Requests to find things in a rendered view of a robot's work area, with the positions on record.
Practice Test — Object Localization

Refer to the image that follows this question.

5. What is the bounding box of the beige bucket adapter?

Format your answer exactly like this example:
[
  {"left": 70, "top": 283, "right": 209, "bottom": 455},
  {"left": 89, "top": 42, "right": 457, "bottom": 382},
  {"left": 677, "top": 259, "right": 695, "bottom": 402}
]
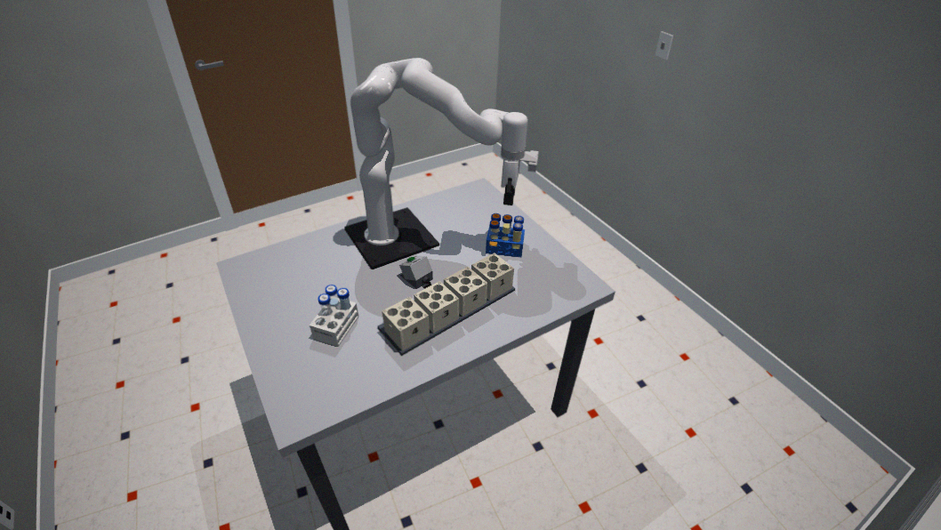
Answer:
[
  {"left": 444, "top": 267, "right": 487, "bottom": 316},
  {"left": 382, "top": 297, "right": 430, "bottom": 351},
  {"left": 414, "top": 281, "right": 459, "bottom": 333},
  {"left": 471, "top": 253, "right": 514, "bottom": 301}
]

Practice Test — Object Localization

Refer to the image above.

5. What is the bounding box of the blue tube rack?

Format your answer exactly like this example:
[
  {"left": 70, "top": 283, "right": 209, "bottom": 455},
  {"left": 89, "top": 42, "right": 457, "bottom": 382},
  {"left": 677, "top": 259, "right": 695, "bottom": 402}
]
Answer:
[{"left": 486, "top": 227, "right": 525, "bottom": 257}]

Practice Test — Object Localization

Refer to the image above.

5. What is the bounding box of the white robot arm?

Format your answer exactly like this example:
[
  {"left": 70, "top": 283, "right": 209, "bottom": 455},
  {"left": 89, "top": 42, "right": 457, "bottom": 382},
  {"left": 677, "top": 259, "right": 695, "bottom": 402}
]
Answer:
[{"left": 350, "top": 58, "right": 538, "bottom": 245}]

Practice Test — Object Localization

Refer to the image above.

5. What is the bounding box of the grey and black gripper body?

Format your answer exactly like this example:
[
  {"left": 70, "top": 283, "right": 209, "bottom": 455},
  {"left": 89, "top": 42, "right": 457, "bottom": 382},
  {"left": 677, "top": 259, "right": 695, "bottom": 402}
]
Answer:
[{"left": 501, "top": 155, "right": 520, "bottom": 189}]

